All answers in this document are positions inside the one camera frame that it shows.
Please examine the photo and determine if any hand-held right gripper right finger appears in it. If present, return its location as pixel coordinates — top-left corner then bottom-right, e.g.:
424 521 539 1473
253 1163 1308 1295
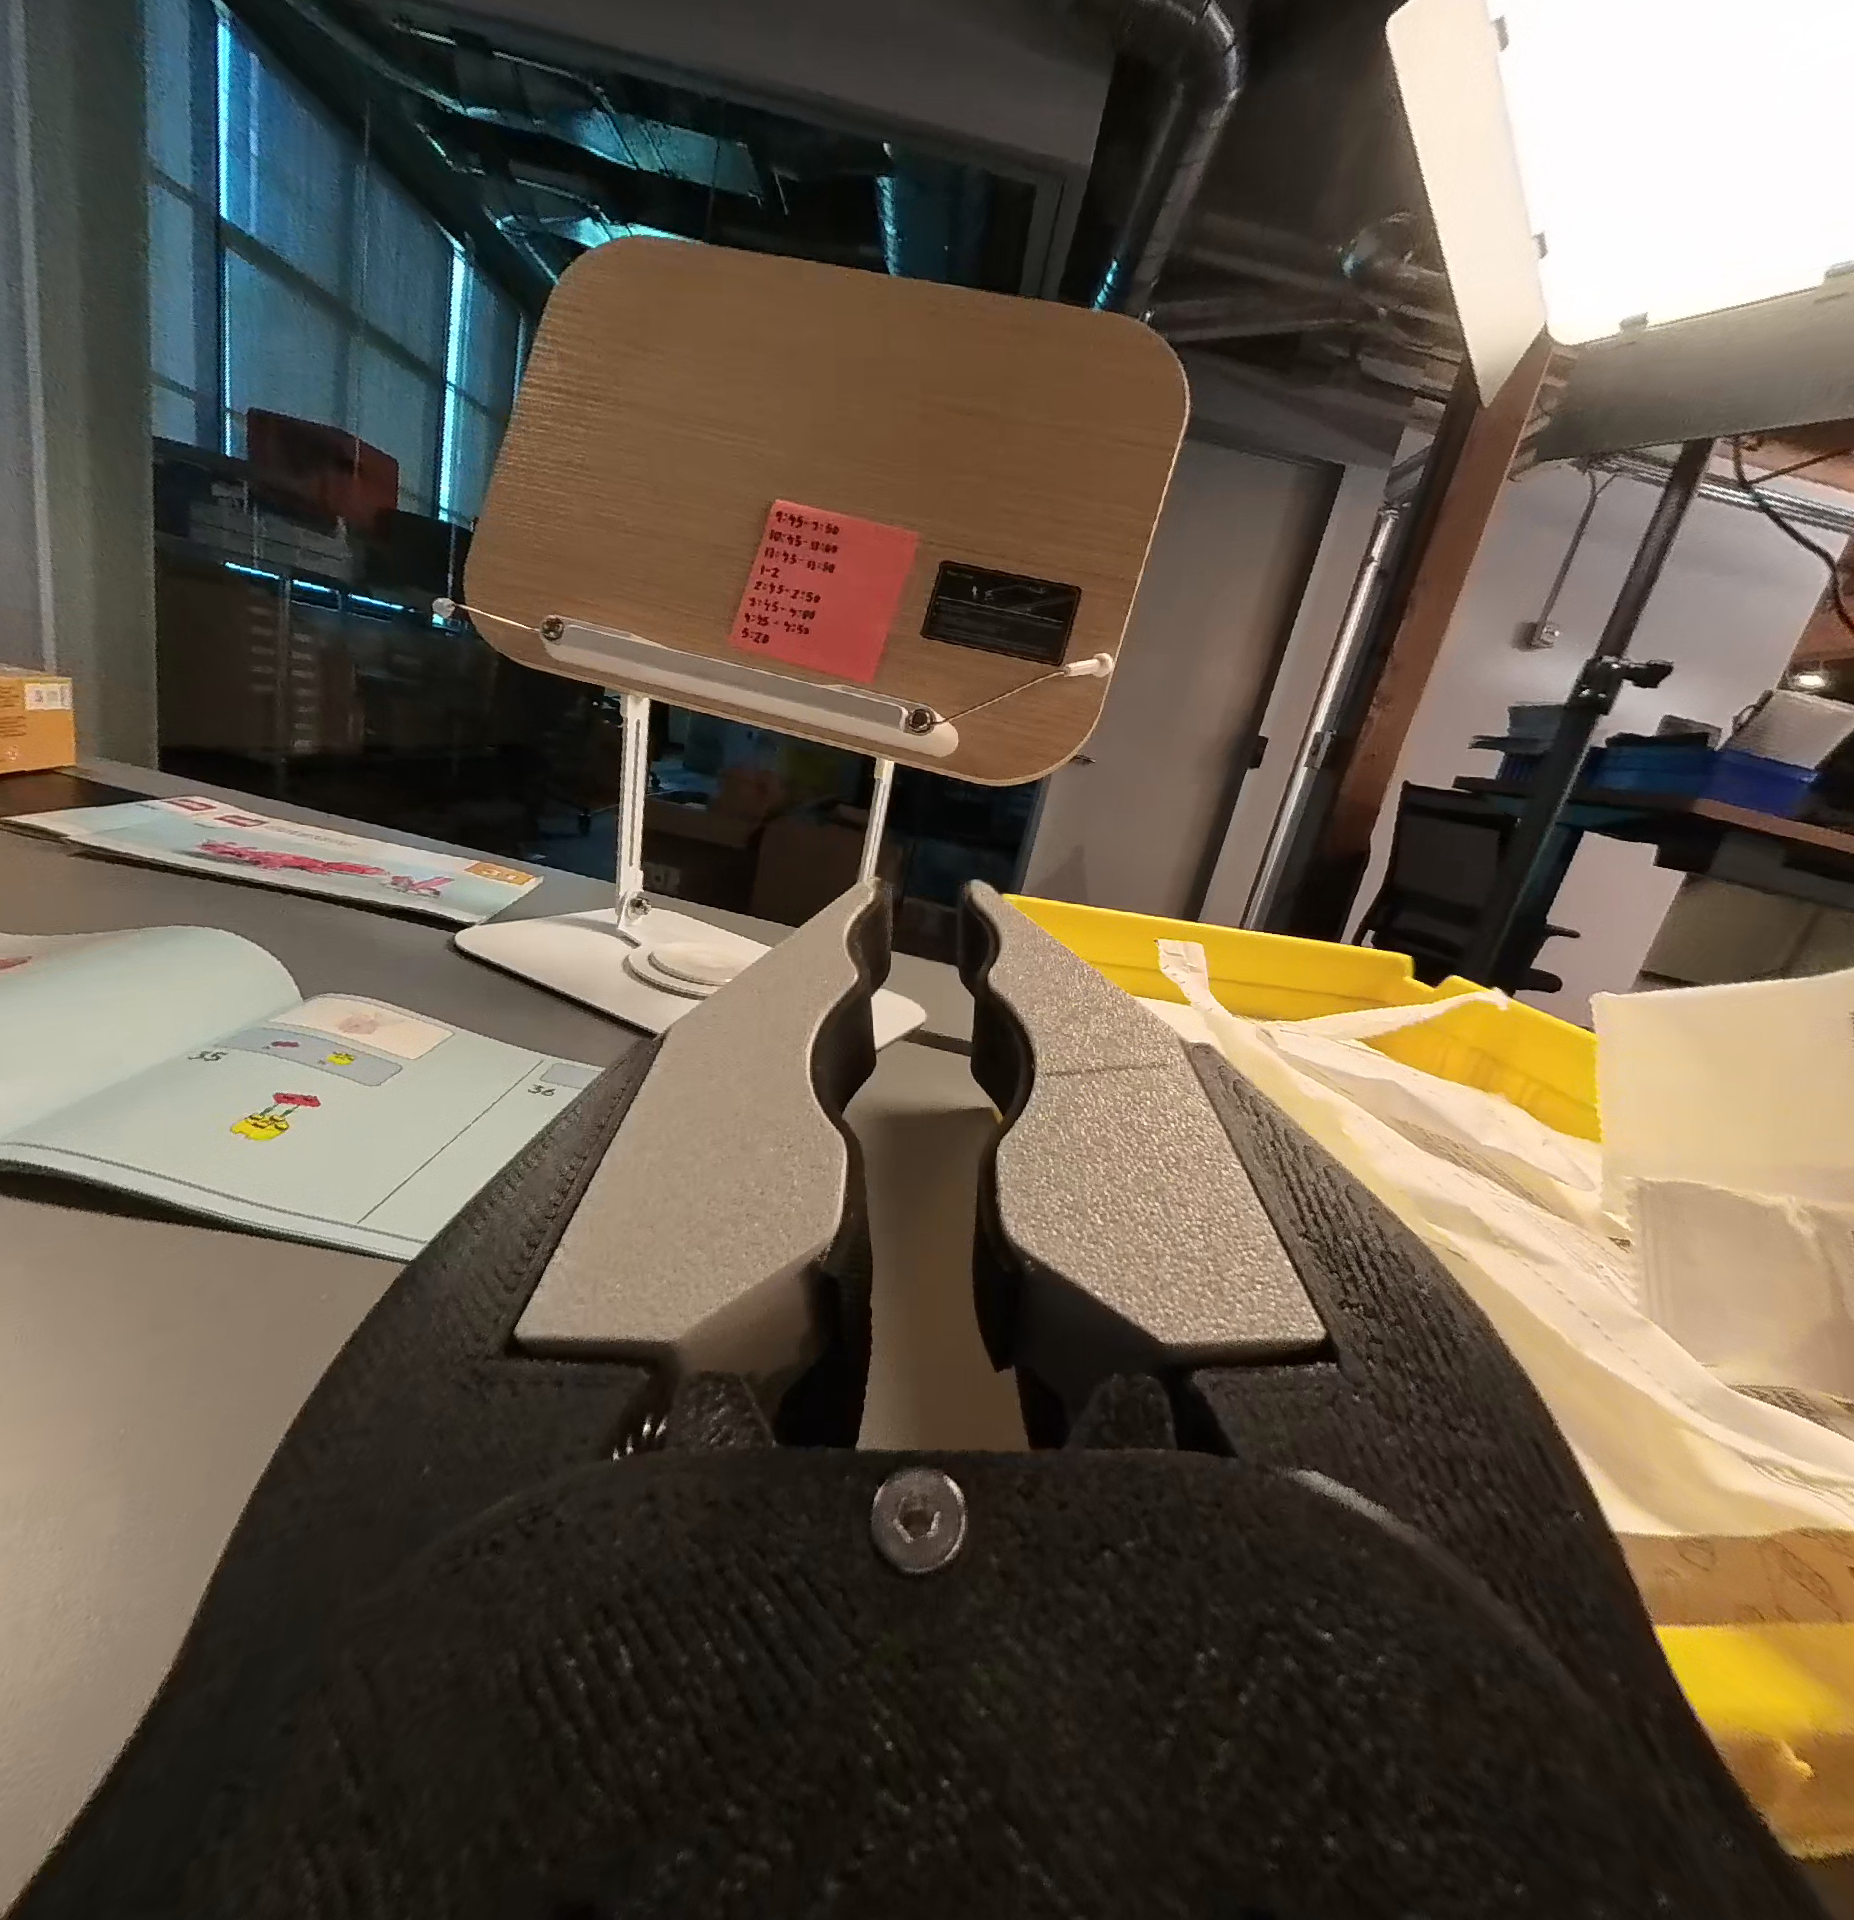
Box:
958 881 1339 1371

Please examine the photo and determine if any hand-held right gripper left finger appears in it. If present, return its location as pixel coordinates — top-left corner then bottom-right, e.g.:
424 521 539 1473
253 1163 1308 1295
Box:
516 878 895 1387

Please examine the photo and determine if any yellow plastic bin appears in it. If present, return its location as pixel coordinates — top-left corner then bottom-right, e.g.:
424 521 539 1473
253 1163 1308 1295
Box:
1002 893 1854 1862

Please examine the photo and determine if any black office chair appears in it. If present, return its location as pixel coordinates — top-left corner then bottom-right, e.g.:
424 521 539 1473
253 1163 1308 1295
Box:
1346 779 1566 996

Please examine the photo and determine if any open instruction booklet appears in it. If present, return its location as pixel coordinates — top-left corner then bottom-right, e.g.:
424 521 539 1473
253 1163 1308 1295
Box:
0 925 610 1262

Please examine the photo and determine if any heap of white paper bags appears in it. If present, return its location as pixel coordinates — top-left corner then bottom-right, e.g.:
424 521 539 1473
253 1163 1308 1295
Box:
1155 937 1854 1539

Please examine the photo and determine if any closed instruction booklet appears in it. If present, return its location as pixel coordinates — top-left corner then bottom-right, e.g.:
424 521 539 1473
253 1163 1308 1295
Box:
0 795 546 927

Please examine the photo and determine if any pink sticky note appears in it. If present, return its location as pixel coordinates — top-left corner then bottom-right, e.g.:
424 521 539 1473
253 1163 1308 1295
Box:
733 499 926 686

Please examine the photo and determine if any black light stand pole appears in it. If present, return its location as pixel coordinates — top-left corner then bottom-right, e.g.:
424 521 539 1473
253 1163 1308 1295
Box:
1475 435 1715 984

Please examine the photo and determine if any wooden book stand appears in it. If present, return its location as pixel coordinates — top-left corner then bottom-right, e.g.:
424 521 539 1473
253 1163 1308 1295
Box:
433 234 1195 1039

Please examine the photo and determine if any blue storage bin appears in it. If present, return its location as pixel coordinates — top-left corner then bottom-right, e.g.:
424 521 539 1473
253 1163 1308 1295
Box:
1578 743 1830 824

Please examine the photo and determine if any orange cardboard box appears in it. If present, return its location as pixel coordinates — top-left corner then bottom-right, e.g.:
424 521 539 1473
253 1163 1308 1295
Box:
0 659 79 782

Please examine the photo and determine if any white light panel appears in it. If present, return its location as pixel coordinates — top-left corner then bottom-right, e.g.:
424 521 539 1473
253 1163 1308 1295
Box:
1384 0 1854 410

